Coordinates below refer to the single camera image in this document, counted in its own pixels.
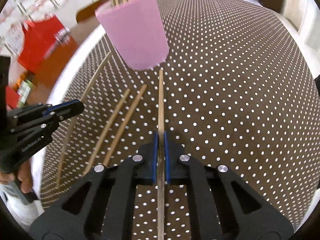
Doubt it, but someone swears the greyish wooden chopstick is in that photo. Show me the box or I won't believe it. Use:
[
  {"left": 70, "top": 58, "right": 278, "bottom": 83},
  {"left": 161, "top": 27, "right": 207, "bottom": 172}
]
[{"left": 56, "top": 52, "right": 112, "bottom": 189}]

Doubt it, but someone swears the long light wooden chopstick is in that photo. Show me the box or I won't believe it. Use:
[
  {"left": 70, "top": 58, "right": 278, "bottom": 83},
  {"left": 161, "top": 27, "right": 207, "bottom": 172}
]
[{"left": 157, "top": 69, "right": 165, "bottom": 240}]

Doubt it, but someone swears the person's left hand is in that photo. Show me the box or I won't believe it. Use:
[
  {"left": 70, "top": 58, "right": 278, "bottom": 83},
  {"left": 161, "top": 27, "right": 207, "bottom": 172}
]
[{"left": 0, "top": 160, "right": 33, "bottom": 193}]

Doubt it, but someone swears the green white small box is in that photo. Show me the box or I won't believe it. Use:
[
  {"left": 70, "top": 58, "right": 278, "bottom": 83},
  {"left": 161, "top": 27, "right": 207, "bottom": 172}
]
[{"left": 17, "top": 80, "right": 34, "bottom": 107}]

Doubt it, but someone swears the thin wooden chopstick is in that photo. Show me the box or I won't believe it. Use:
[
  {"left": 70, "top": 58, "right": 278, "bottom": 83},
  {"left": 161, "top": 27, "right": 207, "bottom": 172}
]
[{"left": 83, "top": 89, "right": 130, "bottom": 175}]

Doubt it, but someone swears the red box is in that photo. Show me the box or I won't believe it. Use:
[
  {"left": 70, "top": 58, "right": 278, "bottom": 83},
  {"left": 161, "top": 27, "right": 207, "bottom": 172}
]
[{"left": 17, "top": 15, "right": 65, "bottom": 74}]

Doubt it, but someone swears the wooden chair back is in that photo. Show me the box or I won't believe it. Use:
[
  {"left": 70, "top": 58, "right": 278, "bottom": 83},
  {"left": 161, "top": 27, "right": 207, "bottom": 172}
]
[{"left": 76, "top": 0, "right": 110, "bottom": 23}]

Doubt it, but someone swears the pink plastic cup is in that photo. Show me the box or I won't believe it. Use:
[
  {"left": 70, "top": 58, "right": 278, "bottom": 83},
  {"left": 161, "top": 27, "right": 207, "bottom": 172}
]
[{"left": 95, "top": 0, "right": 169, "bottom": 70}]

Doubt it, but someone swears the brown polka dot tablecloth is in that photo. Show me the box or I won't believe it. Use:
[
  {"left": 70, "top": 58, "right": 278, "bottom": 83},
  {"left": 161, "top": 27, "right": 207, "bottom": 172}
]
[{"left": 40, "top": 0, "right": 319, "bottom": 229}]

